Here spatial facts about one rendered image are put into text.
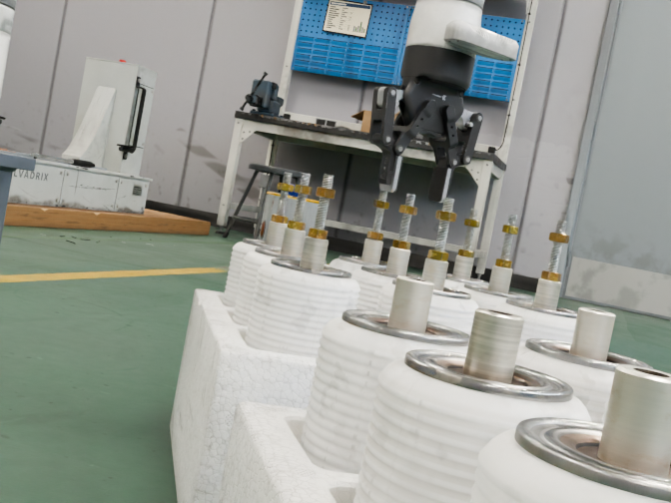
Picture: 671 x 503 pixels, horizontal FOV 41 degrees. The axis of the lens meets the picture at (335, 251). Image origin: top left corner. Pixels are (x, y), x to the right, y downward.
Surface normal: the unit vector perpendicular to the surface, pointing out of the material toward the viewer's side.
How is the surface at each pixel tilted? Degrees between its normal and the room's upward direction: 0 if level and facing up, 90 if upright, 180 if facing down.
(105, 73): 90
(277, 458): 0
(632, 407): 90
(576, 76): 90
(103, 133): 90
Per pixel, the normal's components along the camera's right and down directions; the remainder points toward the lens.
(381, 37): -0.29, 0.00
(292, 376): 0.21, 0.09
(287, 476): 0.18, -0.98
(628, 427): -0.57, -0.07
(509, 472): -0.67, -0.66
